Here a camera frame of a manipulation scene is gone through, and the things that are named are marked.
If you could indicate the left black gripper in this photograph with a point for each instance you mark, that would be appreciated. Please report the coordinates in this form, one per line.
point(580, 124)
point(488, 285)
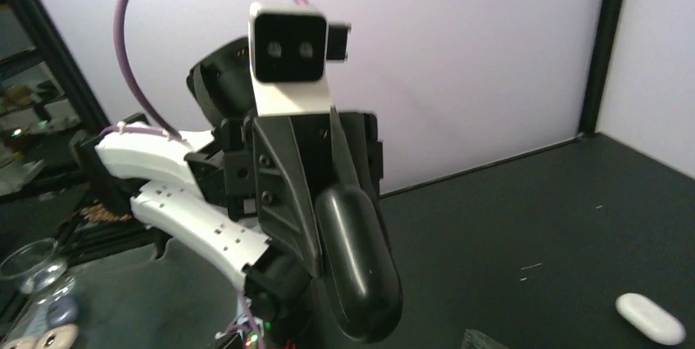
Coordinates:
point(283, 162)

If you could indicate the white earbud charging case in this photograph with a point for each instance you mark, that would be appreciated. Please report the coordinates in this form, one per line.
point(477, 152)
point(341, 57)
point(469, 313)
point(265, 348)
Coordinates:
point(650, 319)

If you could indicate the black earbud charging case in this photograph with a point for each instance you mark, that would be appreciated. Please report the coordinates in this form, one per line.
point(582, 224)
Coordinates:
point(361, 279)

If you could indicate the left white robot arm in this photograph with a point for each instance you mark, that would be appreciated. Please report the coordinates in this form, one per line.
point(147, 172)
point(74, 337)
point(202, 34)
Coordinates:
point(140, 170)

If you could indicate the clear glass jar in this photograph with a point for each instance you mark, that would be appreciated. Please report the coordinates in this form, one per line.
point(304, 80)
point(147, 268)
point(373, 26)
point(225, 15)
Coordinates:
point(41, 274)

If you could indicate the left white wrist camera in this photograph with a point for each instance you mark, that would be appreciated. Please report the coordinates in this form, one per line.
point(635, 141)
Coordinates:
point(289, 47)

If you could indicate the right black frame post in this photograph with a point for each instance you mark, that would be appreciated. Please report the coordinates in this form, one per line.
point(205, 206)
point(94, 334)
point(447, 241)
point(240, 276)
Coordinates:
point(605, 36)

